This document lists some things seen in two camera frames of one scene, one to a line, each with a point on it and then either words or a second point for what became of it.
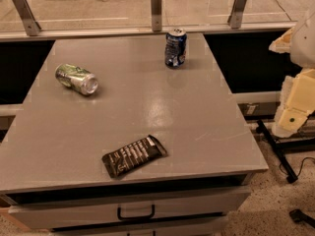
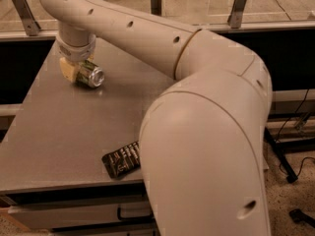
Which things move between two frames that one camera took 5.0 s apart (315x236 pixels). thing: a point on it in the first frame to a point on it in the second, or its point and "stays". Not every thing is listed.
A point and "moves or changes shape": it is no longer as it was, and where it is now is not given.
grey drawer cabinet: x=52 y=174 stays
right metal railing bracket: x=235 y=17 stays
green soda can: x=77 y=80 moves or changes shape
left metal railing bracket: x=31 y=27 stays
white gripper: x=304 y=46 to x=76 y=51
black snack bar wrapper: x=133 y=155 stays
